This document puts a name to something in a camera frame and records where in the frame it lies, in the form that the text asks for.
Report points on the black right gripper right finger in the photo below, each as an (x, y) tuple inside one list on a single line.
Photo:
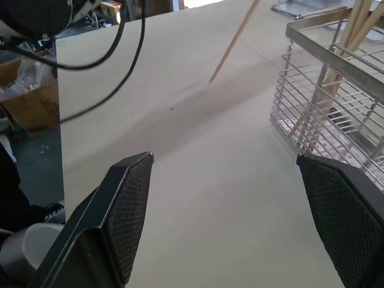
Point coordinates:
[(354, 228)]

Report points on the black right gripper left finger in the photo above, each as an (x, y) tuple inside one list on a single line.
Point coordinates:
[(90, 240)]

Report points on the wooden chopstick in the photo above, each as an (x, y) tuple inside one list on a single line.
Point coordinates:
[(360, 27), (370, 25), (232, 45), (351, 27)]

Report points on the black white-striped shoe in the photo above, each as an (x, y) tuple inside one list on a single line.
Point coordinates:
[(55, 211)]

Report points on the silver robot body part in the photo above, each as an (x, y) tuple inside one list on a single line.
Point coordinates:
[(33, 249)]

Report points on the dark trouser leg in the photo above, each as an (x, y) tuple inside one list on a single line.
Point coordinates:
[(15, 192)]

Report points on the brown cardboard box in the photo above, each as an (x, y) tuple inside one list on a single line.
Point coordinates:
[(36, 105)]

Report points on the clear plastic bags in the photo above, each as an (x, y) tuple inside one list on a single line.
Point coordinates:
[(27, 72)]

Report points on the grey metal tray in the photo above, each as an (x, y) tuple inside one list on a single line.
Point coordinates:
[(303, 6)]

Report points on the black round robot joint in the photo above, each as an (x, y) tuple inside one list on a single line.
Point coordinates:
[(33, 13)]

